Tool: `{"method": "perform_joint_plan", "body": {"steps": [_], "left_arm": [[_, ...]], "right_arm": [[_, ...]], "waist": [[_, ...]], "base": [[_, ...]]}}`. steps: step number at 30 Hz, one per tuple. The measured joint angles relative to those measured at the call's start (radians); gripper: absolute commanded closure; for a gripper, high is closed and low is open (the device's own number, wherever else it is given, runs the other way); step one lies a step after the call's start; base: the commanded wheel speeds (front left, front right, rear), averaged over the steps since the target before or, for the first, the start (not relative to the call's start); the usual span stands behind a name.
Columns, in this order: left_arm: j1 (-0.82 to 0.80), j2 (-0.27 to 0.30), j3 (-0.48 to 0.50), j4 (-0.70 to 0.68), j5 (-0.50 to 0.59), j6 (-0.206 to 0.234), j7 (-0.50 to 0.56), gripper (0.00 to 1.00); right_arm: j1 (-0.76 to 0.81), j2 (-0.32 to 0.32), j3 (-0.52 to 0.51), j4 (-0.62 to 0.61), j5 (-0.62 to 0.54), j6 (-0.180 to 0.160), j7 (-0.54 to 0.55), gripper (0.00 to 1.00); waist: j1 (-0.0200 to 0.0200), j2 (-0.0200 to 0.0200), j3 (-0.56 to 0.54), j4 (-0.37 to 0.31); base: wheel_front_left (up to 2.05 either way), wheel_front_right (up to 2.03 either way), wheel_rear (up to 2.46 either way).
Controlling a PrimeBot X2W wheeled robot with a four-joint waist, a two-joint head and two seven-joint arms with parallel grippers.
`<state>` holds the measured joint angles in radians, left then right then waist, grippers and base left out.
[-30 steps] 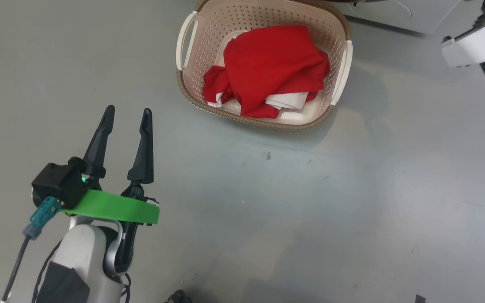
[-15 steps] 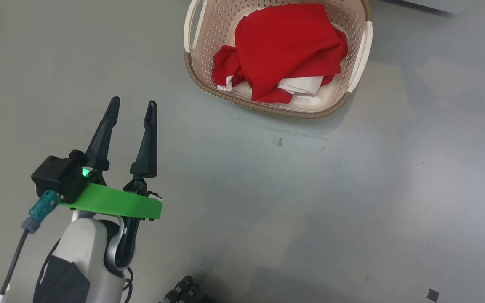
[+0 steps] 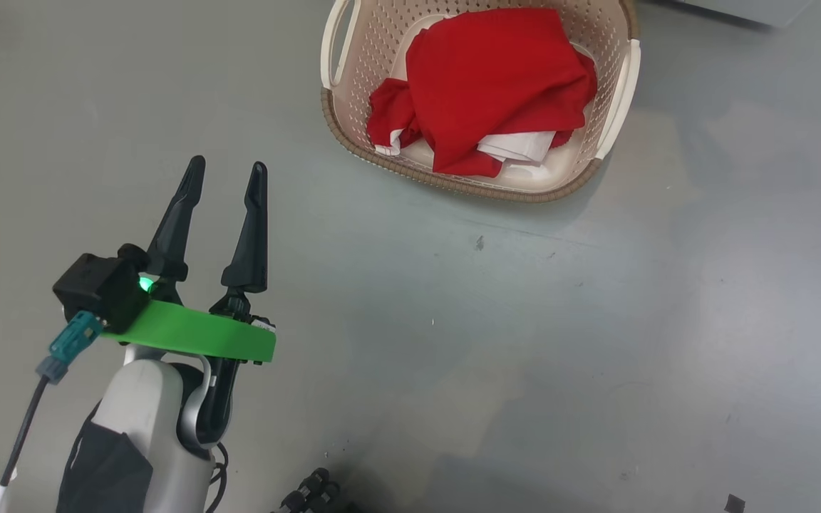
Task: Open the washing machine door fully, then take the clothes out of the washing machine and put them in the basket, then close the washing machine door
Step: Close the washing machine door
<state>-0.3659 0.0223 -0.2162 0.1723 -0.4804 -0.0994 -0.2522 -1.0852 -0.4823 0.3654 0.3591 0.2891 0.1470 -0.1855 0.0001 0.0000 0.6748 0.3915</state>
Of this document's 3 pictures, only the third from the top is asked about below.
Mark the red white garment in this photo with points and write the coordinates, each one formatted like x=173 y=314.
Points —
x=389 y=114
x=496 y=78

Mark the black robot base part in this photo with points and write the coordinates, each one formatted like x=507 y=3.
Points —
x=314 y=491

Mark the cream perforated laundry basket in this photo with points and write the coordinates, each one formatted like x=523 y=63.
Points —
x=382 y=28

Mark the black floor tape piece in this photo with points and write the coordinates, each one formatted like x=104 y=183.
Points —
x=735 y=504

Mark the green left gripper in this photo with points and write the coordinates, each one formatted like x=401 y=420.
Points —
x=197 y=335

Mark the white washing machine body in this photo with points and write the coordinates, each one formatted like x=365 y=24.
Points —
x=752 y=8

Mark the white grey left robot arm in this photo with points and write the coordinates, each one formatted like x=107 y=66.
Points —
x=140 y=413

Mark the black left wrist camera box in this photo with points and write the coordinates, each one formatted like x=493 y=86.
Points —
x=100 y=285

